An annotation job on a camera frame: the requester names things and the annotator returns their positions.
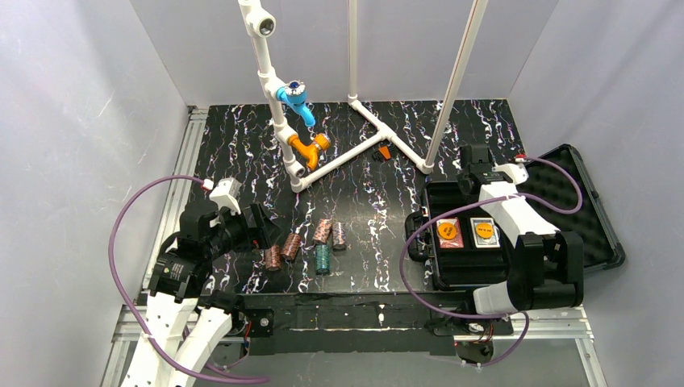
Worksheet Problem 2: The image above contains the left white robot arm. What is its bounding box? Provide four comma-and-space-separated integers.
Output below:
122, 199, 280, 386

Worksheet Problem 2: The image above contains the green blue chip stack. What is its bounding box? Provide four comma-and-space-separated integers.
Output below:
315, 244, 331, 275

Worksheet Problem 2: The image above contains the white card deck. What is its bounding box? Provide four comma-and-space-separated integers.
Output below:
469, 217, 500, 248

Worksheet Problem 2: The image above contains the black poker carrying case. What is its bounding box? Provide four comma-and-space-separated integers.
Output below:
405, 144, 627, 291

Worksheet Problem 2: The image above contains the orange plastic faucet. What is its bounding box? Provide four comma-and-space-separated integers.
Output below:
287, 133, 331, 171

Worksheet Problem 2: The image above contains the yellow big blind button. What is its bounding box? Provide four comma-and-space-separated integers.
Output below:
437, 221, 460, 240

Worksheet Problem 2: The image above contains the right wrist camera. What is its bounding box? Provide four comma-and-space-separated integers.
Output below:
493, 154, 529, 185

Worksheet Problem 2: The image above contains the orange white chip stack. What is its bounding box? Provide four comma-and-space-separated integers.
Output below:
313, 218, 333, 245

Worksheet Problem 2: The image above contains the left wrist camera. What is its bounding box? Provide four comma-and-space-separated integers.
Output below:
209, 177, 242, 215

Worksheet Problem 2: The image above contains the yellow dealer button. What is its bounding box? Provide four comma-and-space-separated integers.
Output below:
473, 222, 494, 240

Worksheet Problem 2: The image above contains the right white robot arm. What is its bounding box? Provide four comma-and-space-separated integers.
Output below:
458, 144, 584, 315

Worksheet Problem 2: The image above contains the blue plastic faucet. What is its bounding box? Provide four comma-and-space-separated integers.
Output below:
275, 80, 316, 127

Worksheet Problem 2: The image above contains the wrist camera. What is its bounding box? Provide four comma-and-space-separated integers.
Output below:
209, 177, 242, 215
493, 154, 529, 185

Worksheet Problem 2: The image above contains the small orange black clip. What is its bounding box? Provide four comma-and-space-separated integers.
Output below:
373, 145, 393, 161

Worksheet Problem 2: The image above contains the red black chip stack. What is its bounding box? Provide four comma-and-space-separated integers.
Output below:
264, 244, 282, 272
281, 233, 302, 262

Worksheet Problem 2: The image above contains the white pvc pipe frame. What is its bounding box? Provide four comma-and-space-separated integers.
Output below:
237, 0, 490, 194

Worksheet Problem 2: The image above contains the aluminium frame rail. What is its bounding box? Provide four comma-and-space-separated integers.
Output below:
100, 106, 209, 386

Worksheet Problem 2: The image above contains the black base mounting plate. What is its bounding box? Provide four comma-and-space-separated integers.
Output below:
194, 290, 514, 357

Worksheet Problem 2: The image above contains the red card deck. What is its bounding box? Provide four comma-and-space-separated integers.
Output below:
436, 218, 465, 249

